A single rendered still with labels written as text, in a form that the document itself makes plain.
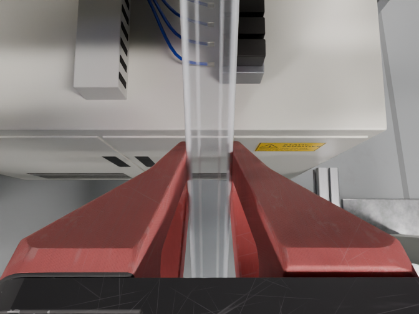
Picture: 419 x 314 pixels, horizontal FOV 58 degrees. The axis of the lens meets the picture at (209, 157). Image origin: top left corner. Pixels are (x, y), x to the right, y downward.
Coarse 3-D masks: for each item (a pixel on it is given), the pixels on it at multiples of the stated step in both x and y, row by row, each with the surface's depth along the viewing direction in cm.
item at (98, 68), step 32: (96, 0) 43; (128, 0) 46; (256, 0) 41; (96, 32) 42; (128, 32) 46; (256, 32) 40; (96, 64) 41; (256, 64) 42; (96, 96) 44; (320, 192) 73
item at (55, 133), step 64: (0, 0) 48; (64, 0) 48; (320, 0) 47; (0, 64) 46; (64, 64) 46; (128, 64) 46; (320, 64) 46; (0, 128) 45; (64, 128) 45; (128, 128) 45; (256, 128) 45; (320, 128) 45; (384, 128) 45
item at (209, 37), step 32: (192, 0) 9; (224, 0) 9; (192, 32) 9; (224, 32) 9; (192, 64) 10; (224, 64) 10; (192, 96) 10; (224, 96) 10; (192, 128) 11; (224, 128) 11; (192, 160) 11; (224, 160) 11; (192, 192) 12; (224, 192) 12; (192, 224) 13; (224, 224) 13; (192, 256) 14; (224, 256) 14
